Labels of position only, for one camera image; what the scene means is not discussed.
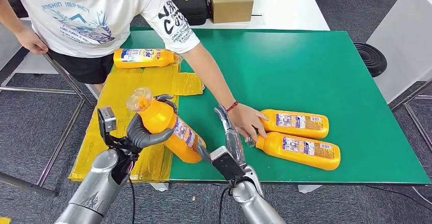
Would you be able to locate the white table foot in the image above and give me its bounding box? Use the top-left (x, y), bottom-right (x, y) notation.
top-left (148, 182), bottom-right (169, 193)
top-left (298, 184), bottom-right (323, 194)

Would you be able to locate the white desk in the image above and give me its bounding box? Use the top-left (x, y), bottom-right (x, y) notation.
top-left (0, 16), bottom-right (102, 100)
top-left (366, 0), bottom-right (432, 105)
top-left (188, 0), bottom-right (331, 32)

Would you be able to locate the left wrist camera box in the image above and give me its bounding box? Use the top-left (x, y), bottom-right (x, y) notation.
top-left (97, 106), bottom-right (118, 134)

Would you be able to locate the green table board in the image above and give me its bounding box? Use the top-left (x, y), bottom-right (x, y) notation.
top-left (121, 27), bottom-right (430, 186)

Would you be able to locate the person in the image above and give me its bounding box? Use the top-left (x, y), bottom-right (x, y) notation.
top-left (0, 0), bottom-right (271, 143)

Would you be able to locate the steel table frame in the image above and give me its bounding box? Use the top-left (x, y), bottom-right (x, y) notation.
top-left (390, 78), bottom-right (432, 152)

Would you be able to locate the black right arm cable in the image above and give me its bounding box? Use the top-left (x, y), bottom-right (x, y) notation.
top-left (218, 185), bottom-right (234, 224)

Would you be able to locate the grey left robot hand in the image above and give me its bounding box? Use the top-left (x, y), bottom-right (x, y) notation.
top-left (125, 94), bottom-right (179, 149)

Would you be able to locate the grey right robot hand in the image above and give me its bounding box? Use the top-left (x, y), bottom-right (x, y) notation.
top-left (196, 105), bottom-right (247, 166)

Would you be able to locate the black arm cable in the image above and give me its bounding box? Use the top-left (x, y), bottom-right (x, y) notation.
top-left (127, 178), bottom-right (137, 224)
top-left (218, 185), bottom-right (234, 224)

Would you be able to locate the black ribbed round stool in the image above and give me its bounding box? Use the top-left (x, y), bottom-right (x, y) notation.
top-left (353, 42), bottom-right (388, 78)

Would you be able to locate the orange detergent bottle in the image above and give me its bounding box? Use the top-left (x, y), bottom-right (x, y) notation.
top-left (258, 109), bottom-right (330, 140)
top-left (126, 87), bottom-right (206, 164)
top-left (113, 48), bottom-right (181, 70)
top-left (248, 131), bottom-right (341, 171)

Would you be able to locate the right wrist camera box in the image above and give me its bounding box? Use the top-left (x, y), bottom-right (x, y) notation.
top-left (209, 146), bottom-right (247, 182)

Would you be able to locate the steel table with legs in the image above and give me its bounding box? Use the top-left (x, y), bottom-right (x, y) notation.
top-left (0, 23), bottom-right (95, 198)

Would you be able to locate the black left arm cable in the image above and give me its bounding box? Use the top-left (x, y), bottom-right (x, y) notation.
top-left (127, 178), bottom-right (137, 224)

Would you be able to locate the brown cardboard box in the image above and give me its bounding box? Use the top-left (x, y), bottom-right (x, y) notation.
top-left (209, 0), bottom-right (254, 24)

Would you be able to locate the person's right hand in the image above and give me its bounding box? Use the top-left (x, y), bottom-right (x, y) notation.
top-left (15, 26), bottom-right (49, 55)

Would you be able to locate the yellow plastic-wrapped cardboard sheet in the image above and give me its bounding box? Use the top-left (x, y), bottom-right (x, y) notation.
top-left (69, 62), bottom-right (205, 183)

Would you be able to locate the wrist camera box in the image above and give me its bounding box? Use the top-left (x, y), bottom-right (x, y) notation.
top-left (97, 106), bottom-right (118, 134)
top-left (209, 146), bottom-right (247, 182)

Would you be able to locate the person's left hand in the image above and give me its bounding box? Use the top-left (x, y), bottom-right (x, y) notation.
top-left (228, 102), bottom-right (270, 143)

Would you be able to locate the black floor cable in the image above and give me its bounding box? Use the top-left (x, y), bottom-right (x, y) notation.
top-left (366, 185), bottom-right (432, 213)

